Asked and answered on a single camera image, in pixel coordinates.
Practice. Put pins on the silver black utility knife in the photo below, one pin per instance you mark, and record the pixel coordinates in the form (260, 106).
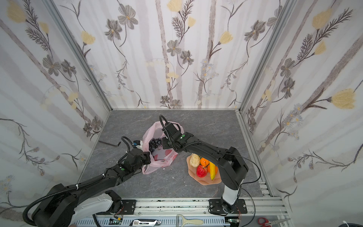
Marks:
(145, 223)

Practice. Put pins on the small orange fake fruit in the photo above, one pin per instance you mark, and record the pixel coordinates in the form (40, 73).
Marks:
(204, 162)

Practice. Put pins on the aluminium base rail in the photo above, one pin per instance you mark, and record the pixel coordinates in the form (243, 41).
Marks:
(172, 212)

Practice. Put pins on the red fake strawberry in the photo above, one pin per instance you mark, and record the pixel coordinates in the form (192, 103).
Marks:
(201, 171)

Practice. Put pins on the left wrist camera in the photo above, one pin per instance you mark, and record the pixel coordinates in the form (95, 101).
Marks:
(138, 144)

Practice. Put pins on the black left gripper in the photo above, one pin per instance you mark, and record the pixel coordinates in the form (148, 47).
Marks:
(144, 156)

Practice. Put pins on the pink plastic bag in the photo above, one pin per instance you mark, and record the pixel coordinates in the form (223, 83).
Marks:
(160, 158)

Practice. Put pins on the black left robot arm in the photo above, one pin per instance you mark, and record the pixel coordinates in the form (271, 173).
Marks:
(64, 205)

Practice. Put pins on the dark fake grape bunch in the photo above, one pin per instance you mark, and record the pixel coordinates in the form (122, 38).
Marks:
(155, 144)

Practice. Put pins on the cream fake garlic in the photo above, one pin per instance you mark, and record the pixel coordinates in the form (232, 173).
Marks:
(194, 160)

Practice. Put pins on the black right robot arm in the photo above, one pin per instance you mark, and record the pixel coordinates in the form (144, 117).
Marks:
(231, 166)

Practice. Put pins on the yellow fake banana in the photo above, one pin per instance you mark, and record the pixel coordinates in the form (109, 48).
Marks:
(212, 170)

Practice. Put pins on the dark hex key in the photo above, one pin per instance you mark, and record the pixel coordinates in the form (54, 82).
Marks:
(110, 144)

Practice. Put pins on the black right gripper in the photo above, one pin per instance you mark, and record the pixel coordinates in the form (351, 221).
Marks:
(166, 143)

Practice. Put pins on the red handled scissors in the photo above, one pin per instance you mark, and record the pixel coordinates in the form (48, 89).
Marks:
(264, 222)

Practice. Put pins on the pink scalloped plate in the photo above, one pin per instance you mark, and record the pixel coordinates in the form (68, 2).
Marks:
(206, 180)

